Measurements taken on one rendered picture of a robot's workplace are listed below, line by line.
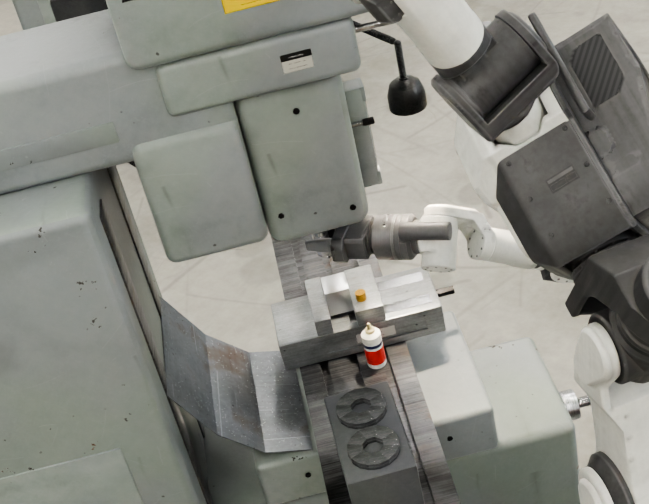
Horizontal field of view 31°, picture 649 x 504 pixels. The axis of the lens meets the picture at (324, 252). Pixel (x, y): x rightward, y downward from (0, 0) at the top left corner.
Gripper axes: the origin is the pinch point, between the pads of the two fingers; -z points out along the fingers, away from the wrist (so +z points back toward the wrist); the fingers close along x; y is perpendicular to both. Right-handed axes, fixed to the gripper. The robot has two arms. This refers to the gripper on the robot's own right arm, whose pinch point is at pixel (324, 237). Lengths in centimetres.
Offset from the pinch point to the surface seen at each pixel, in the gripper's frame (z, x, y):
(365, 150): 11.1, -2.8, -17.9
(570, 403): 41, -17, 59
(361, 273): -0.1, -14.3, 20.6
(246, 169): -4.5, 15.0, -26.1
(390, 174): -56, -205, 123
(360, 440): 15.7, 41.6, 11.8
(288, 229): -1.4, 11.7, -10.6
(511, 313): 5, -122, 124
